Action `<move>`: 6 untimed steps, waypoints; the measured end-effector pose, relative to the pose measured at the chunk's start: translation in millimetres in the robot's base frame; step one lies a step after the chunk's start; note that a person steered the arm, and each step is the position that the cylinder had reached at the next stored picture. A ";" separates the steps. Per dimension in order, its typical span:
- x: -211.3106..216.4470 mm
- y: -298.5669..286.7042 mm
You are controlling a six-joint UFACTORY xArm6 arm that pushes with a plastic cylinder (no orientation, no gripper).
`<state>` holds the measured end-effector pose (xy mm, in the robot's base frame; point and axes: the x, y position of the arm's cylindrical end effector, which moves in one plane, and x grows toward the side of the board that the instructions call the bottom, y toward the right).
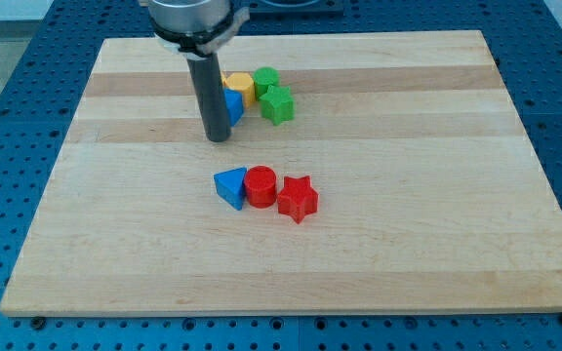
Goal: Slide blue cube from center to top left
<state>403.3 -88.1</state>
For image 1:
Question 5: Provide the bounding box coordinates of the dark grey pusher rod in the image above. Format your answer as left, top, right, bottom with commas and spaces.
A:
187, 54, 231, 142

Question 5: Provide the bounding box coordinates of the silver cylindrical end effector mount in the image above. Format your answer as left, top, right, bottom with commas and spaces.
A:
147, 0, 250, 60

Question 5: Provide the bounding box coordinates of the blue cube block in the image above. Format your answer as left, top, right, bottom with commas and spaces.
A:
224, 88, 244, 127

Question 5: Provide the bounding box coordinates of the yellow hexagon block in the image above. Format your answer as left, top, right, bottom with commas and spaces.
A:
224, 72, 257, 108

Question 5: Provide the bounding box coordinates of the green cylinder block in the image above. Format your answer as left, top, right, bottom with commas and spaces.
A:
252, 66, 280, 99

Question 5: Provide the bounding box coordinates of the green star block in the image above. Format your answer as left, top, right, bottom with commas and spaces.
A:
260, 86, 295, 126

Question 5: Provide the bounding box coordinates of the blue triangle block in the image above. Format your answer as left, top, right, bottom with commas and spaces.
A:
213, 167, 247, 211

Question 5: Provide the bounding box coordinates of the red cylinder block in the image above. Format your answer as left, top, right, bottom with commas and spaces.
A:
244, 166, 277, 209

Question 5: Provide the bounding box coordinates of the red star block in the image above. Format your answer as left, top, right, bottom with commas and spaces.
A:
277, 175, 319, 224

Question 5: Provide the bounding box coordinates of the wooden board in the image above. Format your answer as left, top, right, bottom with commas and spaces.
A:
0, 30, 562, 317

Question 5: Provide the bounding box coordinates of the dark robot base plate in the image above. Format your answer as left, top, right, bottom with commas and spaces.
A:
234, 0, 344, 15

